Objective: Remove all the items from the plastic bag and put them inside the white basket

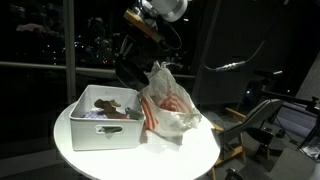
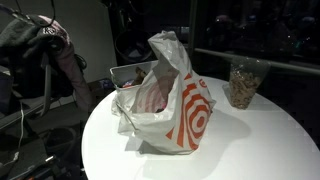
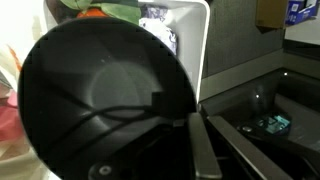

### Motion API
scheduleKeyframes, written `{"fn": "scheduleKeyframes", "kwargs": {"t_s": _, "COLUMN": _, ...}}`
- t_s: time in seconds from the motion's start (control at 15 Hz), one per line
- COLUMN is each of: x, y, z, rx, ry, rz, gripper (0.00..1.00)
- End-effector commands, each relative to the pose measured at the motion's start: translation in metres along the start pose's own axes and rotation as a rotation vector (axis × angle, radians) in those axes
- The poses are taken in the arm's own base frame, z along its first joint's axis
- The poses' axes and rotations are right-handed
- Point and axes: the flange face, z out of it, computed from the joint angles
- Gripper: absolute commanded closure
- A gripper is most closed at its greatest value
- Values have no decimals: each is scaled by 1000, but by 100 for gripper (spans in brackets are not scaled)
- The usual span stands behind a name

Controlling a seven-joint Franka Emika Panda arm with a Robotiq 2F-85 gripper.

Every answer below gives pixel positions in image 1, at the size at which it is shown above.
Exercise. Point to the wooden folding chair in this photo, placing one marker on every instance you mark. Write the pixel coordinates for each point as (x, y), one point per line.
(246, 123)

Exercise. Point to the grey window post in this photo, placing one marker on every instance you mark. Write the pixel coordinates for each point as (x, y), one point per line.
(69, 50)

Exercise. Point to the black bowl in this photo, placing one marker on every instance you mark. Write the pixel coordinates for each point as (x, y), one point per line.
(131, 75)

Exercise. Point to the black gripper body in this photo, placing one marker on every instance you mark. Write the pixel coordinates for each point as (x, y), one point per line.
(135, 46)

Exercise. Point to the metal window rail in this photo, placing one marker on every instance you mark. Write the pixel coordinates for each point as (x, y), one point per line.
(33, 65)

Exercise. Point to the brown plush moose toy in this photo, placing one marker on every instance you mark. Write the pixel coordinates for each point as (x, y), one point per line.
(108, 108)

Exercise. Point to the white plastic basket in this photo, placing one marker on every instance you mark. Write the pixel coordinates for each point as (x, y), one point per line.
(106, 136)

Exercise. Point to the white plastic bag orange print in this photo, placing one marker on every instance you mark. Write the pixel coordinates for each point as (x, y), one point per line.
(173, 113)

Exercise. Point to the green soft item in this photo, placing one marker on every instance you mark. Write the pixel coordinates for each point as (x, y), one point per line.
(135, 114)

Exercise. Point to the purple crinkly cloth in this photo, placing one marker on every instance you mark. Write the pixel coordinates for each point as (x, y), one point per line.
(95, 115)

